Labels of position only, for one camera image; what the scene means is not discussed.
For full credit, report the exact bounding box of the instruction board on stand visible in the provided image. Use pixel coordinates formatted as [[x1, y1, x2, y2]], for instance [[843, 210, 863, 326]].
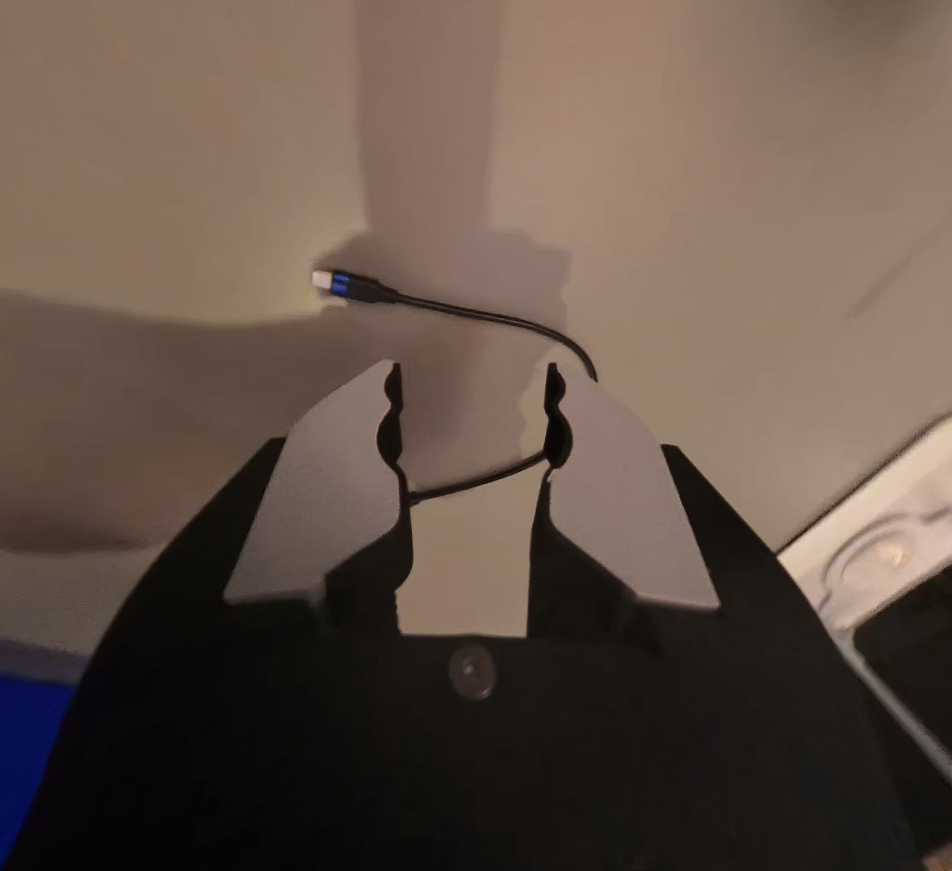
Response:
[[775, 413, 952, 775]]

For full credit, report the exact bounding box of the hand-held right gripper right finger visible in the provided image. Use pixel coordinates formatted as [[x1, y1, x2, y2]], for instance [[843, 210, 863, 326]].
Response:
[[527, 362, 721, 628]]

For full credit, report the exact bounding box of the thin black USB cable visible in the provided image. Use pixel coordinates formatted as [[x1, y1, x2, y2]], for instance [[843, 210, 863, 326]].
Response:
[[311, 268, 600, 502]]

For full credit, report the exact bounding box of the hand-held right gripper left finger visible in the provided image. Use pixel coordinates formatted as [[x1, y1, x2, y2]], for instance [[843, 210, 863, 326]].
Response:
[[223, 361, 415, 626]]

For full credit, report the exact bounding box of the blue plastic bin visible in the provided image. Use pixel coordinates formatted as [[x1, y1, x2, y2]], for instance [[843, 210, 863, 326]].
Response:
[[0, 636, 84, 868]]

